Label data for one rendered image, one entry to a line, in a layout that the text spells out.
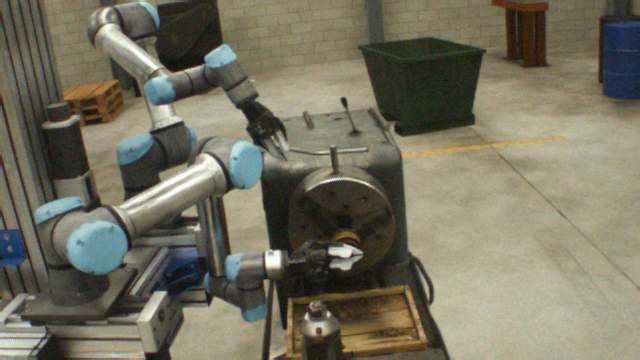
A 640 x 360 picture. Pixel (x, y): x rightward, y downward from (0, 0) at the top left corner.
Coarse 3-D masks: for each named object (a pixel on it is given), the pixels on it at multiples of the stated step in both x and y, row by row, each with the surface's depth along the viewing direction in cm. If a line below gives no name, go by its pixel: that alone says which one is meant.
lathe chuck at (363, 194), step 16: (320, 176) 181; (336, 176) 178; (352, 176) 178; (368, 176) 185; (304, 192) 178; (320, 192) 177; (336, 192) 177; (352, 192) 177; (368, 192) 178; (384, 192) 185; (336, 208) 179; (352, 208) 179; (368, 208) 179; (288, 224) 180; (304, 224) 180; (304, 240) 182; (320, 240) 182; (368, 240) 183; (384, 240) 183; (368, 256) 185; (352, 272) 186
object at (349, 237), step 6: (342, 228) 174; (336, 234) 170; (342, 234) 169; (348, 234) 169; (354, 234) 171; (336, 240) 168; (342, 240) 168; (348, 240) 167; (354, 240) 169; (360, 240) 173; (354, 246) 166; (360, 246) 170
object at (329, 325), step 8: (328, 312) 126; (304, 320) 125; (312, 320) 124; (320, 320) 124; (328, 320) 124; (336, 320) 126; (304, 328) 124; (312, 328) 123; (328, 328) 123; (336, 328) 125; (312, 336) 123
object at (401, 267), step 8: (400, 264) 203; (408, 264) 204; (360, 272) 203; (400, 272) 204; (280, 280) 205; (288, 280) 205; (336, 280) 204; (344, 280) 204; (352, 280) 204; (400, 280) 205; (280, 288) 206; (288, 288) 206; (280, 296) 207; (288, 296) 208; (280, 304) 209; (280, 312) 210
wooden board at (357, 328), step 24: (384, 288) 181; (408, 288) 179; (288, 312) 174; (336, 312) 175; (360, 312) 173; (384, 312) 172; (408, 312) 171; (288, 336) 162; (360, 336) 162; (384, 336) 161; (408, 336) 160
